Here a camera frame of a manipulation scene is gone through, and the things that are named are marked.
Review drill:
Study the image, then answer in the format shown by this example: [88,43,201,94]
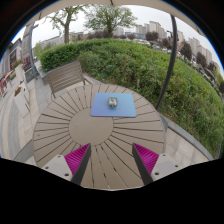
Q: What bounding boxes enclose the sparse-leaved tree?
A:
[44,4,88,45]

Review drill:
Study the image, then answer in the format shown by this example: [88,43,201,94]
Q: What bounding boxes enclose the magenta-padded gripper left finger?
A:
[41,143,92,186]

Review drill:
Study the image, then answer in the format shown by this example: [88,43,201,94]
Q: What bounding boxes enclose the brown slatted chair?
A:
[45,59,93,99]

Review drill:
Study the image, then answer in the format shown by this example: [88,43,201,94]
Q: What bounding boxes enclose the far apartment buildings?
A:
[134,20,214,68]

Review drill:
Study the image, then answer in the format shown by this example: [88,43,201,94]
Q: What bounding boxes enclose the grey shopfront building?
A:
[0,38,24,98]

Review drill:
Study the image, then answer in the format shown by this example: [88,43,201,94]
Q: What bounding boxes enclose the full-crowned green tree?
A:
[83,4,138,38]

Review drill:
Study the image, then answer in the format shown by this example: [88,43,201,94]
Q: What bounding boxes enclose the beige parasol canopy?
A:
[33,0,201,34]

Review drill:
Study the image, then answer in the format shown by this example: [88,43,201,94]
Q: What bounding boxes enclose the grey lamp post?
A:
[29,23,40,81]

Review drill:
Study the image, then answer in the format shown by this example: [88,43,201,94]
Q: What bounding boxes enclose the tall white flower planter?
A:
[13,59,26,84]
[13,85,32,118]

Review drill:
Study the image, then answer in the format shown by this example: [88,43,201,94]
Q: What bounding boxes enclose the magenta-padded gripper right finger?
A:
[131,143,184,186]

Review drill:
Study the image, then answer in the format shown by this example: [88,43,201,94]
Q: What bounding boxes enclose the blue mouse pad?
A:
[89,92,138,118]

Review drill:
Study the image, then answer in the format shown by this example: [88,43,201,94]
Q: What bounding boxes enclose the dark curved parasol pole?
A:
[154,14,178,111]

